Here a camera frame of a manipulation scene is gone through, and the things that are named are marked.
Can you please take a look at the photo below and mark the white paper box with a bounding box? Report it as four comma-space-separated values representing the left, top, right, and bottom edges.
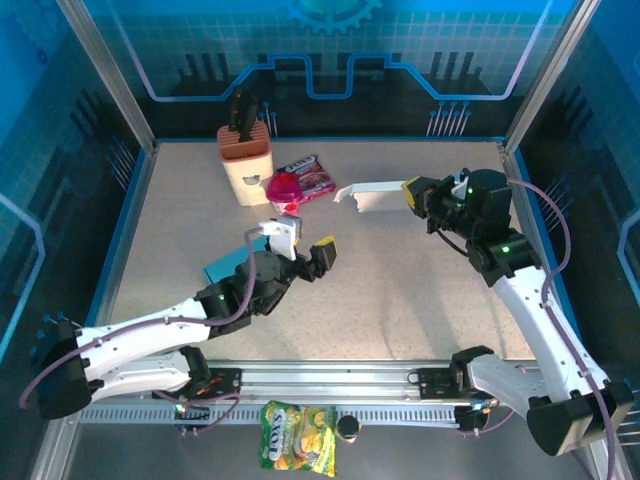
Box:
333, 179, 416, 215

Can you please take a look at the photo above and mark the blue paper box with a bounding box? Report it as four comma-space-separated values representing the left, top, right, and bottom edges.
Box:
203, 235, 269, 285

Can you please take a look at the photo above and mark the pink lidded cup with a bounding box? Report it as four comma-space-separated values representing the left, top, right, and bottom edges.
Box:
265, 172, 304, 217

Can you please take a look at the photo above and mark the pink candy bag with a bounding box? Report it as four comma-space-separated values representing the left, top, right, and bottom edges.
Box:
276, 153, 337, 203

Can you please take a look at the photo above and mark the beige knife block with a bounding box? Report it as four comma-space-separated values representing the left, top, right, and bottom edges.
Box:
216, 123, 275, 208

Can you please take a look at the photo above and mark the yellow candy bag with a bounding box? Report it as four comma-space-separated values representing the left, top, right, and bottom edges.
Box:
258, 399, 338, 477

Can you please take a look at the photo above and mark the black round knob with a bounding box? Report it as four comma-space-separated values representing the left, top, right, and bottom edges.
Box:
336, 414, 362, 445

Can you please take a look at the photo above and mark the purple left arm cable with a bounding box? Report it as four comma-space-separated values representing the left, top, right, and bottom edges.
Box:
17, 227, 266, 435

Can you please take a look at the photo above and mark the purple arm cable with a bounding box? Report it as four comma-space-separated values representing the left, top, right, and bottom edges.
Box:
462, 177, 619, 480
17, 227, 266, 435

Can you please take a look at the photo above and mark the aluminium side rail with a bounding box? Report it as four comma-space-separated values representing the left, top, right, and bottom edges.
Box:
74, 142, 159, 364
499, 142, 584, 361

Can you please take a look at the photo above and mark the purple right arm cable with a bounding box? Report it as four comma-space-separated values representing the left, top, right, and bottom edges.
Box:
462, 177, 619, 480

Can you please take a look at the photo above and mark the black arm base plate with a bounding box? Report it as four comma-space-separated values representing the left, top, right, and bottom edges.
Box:
151, 366, 245, 401
416, 366, 507, 401

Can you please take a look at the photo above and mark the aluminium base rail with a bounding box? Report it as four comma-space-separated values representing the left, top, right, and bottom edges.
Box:
59, 357, 601, 402

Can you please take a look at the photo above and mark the black handled knife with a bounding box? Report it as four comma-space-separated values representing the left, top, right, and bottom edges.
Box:
238, 94, 261, 145
228, 88, 247, 132

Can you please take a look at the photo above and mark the aluminium frame post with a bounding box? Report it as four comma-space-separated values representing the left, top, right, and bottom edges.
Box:
55, 0, 159, 154
503, 0, 604, 154

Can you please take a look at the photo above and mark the grey slotted cable duct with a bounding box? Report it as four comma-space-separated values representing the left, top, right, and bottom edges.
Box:
78, 403, 464, 425

